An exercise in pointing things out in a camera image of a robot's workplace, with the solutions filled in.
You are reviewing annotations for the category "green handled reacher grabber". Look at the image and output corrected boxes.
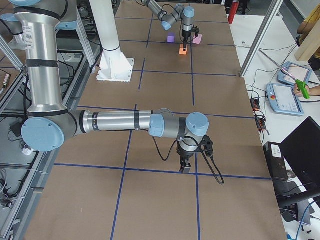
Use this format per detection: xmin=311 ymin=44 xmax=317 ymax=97
xmin=259 ymin=49 xmax=310 ymax=99

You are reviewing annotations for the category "blue teach pendant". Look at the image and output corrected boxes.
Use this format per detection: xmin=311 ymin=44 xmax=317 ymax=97
xmin=277 ymin=61 xmax=312 ymax=86
xmin=266 ymin=83 xmax=304 ymax=117

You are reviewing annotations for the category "orange foam cube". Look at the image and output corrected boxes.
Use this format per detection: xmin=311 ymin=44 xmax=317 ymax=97
xmin=179 ymin=44 xmax=188 ymax=56

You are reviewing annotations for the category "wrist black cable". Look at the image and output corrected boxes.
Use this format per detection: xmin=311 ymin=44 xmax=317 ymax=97
xmin=152 ymin=136 xmax=225 ymax=186

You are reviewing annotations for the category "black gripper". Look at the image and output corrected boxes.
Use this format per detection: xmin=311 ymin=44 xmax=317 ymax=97
xmin=181 ymin=29 xmax=190 ymax=50
xmin=176 ymin=144 xmax=195 ymax=174

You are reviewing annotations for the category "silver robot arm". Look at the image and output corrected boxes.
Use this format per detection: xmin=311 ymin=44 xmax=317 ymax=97
xmin=9 ymin=0 xmax=213 ymax=174
xmin=140 ymin=0 xmax=200 ymax=53

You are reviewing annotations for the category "near blue teach pendant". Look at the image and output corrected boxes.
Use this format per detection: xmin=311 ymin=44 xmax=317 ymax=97
xmin=266 ymin=83 xmax=304 ymax=117

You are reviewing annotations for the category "purple foam cube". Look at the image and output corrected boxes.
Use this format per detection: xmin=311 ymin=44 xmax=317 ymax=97
xmin=167 ymin=32 xmax=176 ymax=44

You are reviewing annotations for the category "aluminium frame post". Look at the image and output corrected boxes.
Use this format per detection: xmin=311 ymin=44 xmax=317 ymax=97
xmin=239 ymin=0 xmax=284 ymax=78

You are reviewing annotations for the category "black laptop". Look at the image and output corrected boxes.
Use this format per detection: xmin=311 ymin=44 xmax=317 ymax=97
xmin=263 ymin=116 xmax=320 ymax=201

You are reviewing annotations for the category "red cylinder bottle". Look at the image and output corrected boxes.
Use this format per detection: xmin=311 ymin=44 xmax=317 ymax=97
xmin=228 ymin=0 xmax=240 ymax=25

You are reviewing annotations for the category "far blue teach pendant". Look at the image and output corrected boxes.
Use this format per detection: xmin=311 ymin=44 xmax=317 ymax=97
xmin=277 ymin=61 xmax=312 ymax=86

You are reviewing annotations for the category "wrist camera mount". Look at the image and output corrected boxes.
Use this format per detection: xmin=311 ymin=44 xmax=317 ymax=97
xmin=199 ymin=135 xmax=214 ymax=157
xmin=191 ymin=25 xmax=200 ymax=37

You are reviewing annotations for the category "pink foam cube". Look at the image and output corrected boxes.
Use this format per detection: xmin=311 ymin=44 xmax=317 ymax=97
xmin=192 ymin=33 xmax=202 ymax=45

